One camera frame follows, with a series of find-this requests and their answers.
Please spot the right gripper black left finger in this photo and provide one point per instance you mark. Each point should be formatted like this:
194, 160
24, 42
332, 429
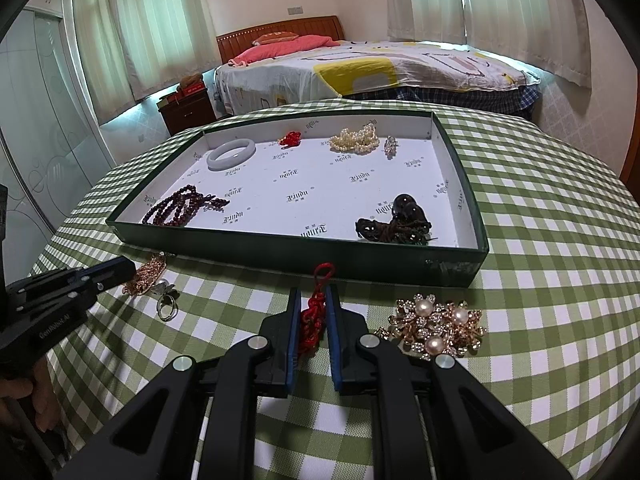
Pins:
197, 419

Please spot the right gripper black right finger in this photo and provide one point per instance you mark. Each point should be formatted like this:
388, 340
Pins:
430, 419

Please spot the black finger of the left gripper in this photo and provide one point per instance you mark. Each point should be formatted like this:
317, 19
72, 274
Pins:
84, 296
110, 273

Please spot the gold pearl flower brooch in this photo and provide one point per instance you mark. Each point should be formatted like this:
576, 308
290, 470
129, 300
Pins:
424, 328

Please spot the red knot pendant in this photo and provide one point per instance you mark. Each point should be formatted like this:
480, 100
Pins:
313, 319

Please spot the red knot tassel charm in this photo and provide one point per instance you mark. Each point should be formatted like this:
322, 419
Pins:
291, 139

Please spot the green white-lined jewelry tray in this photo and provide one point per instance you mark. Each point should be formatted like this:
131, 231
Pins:
410, 220

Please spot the person's left hand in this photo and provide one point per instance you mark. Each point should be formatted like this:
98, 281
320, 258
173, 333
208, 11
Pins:
37, 388

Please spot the glass wardrobe door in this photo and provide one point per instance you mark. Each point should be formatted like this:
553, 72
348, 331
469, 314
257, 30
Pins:
50, 157

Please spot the white jade bangle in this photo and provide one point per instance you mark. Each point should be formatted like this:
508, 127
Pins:
230, 154

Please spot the dark wooden nightstand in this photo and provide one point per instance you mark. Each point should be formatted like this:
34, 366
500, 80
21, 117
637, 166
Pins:
188, 106

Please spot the left white curtain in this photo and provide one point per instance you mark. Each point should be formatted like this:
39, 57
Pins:
130, 49

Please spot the white curtain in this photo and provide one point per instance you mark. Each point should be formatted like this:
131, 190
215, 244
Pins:
130, 49
552, 35

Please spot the wooden headboard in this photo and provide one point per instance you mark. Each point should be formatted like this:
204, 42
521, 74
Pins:
233, 43

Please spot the pink pillow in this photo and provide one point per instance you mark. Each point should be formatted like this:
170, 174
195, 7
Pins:
300, 44

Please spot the bed with patterned sheet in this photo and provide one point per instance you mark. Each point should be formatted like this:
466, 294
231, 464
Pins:
425, 71

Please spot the small silver brooch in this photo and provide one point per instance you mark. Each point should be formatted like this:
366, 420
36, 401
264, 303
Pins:
390, 147

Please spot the brown wooden door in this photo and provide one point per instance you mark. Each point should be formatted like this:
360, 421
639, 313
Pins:
630, 172

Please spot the right white curtain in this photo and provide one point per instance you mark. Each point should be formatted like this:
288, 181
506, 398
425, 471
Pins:
552, 35

